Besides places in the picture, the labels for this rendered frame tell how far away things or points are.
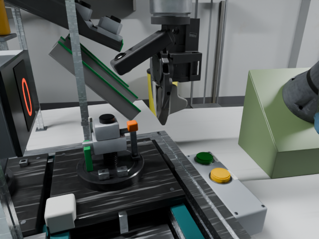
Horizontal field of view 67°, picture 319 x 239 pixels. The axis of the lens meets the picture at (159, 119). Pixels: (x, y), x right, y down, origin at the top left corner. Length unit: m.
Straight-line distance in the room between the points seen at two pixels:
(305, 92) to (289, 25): 3.39
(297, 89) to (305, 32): 3.30
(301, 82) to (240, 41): 3.07
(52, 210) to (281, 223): 0.47
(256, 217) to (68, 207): 0.32
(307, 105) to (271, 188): 0.24
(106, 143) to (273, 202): 0.42
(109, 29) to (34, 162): 0.38
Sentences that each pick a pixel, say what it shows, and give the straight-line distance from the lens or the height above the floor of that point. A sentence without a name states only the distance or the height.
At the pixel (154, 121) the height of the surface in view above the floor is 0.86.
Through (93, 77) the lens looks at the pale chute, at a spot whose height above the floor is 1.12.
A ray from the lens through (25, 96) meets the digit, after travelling 0.26.
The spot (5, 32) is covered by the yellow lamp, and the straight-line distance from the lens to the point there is 0.25.
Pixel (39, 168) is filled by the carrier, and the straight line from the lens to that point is 0.60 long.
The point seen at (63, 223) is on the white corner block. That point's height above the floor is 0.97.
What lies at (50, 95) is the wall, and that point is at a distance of 3.78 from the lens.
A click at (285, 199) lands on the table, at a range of 0.70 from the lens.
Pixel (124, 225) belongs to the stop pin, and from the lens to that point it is 0.46.
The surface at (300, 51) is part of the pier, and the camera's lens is 4.06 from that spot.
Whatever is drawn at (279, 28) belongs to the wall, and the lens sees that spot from 4.05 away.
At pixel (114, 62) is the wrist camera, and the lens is 0.44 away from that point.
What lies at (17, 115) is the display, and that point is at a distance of 0.23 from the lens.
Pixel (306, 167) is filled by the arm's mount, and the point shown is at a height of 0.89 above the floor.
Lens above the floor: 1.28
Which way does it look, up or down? 23 degrees down
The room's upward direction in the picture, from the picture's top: straight up
